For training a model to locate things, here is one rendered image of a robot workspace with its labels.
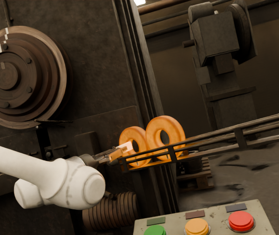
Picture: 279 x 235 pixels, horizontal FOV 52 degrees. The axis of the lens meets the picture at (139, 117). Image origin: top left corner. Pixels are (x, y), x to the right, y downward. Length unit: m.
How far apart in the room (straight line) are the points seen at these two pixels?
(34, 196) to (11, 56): 0.71
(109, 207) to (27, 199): 0.41
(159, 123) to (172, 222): 0.49
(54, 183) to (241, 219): 0.41
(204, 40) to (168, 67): 2.23
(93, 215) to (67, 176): 0.49
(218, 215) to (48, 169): 0.39
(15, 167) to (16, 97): 0.68
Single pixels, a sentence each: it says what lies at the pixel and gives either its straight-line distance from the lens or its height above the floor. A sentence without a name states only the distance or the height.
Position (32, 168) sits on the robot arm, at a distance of 0.70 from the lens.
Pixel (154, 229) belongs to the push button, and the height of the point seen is 0.61.
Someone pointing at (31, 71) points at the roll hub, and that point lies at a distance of 1.30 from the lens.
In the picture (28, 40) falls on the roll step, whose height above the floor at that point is 1.26.
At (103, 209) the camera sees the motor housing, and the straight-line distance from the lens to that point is 1.16.
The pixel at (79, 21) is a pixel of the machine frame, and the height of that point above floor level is 1.34.
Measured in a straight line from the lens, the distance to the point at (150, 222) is 0.58.
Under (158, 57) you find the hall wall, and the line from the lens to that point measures 7.44.
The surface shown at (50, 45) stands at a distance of 1.37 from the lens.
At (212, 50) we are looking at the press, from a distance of 5.34.
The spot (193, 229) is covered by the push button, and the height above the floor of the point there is 0.61.
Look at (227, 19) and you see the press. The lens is 5.54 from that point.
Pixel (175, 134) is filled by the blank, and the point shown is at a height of 0.73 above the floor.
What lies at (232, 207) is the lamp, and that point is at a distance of 0.57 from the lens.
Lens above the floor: 0.81
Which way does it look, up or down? level
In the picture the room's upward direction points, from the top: 13 degrees counter-clockwise
